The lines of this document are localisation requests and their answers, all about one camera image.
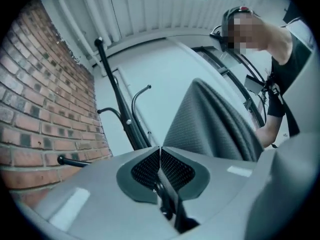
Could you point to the white pipe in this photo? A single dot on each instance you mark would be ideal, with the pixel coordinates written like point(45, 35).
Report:
point(100, 11)
point(72, 16)

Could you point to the person's black sleeveless shirt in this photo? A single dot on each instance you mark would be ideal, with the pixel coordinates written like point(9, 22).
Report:
point(287, 71)

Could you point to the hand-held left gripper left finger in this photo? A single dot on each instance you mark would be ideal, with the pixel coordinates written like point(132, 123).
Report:
point(100, 196)

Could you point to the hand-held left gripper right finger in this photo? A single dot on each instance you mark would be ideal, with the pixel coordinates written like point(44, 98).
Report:
point(225, 184)

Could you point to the grey box on chest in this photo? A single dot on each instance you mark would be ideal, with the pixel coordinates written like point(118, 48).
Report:
point(253, 84)

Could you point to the person's head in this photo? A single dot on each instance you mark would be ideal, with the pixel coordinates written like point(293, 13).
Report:
point(250, 31)

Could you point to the person's right forearm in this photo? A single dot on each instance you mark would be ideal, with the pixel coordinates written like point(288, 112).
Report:
point(268, 130)

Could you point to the grey clothing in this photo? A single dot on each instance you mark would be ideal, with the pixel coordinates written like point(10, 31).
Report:
point(205, 124)

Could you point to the black metal coat rack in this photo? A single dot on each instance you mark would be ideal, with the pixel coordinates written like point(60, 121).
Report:
point(117, 94)

